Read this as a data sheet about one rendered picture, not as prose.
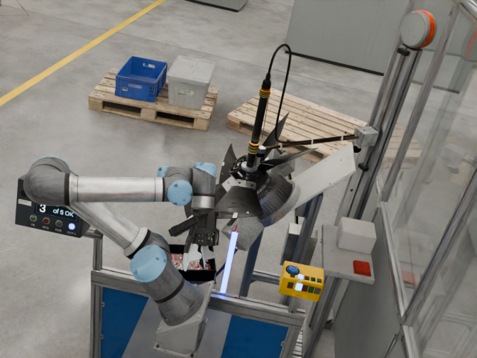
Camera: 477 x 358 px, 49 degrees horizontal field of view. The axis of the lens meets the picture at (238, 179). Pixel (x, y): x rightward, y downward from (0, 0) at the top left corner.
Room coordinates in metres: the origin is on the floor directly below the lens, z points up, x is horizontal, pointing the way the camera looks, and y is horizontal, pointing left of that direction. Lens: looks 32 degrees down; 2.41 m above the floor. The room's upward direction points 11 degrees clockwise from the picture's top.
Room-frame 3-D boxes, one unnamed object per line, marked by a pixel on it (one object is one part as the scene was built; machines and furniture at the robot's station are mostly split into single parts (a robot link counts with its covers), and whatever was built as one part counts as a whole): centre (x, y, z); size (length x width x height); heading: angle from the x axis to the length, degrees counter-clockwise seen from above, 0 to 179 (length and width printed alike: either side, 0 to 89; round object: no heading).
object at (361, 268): (1.89, -0.65, 0.87); 0.08 x 0.08 x 0.02; 89
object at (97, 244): (1.57, 0.50, 0.96); 0.03 x 0.03 x 0.20; 89
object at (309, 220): (2.04, -0.37, 0.58); 0.09 x 0.05 x 1.15; 179
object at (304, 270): (1.55, -0.32, 1.02); 0.16 x 0.10 x 0.11; 89
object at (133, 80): (4.95, 1.17, 0.25); 0.60 x 0.41 x 0.22; 1
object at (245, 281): (2.05, -0.14, 0.46); 0.09 x 0.05 x 0.91; 179
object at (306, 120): (4.99, -0.51, 0.07); 1.20 x 1.00 x 0.15; 68
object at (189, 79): (4.96, 0.67, 0.31); 0.60 x 0.42 x 0.33; 1
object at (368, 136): (2.26, -0.56, 1.36); 0.10 x 0.07 x 0.09; 124
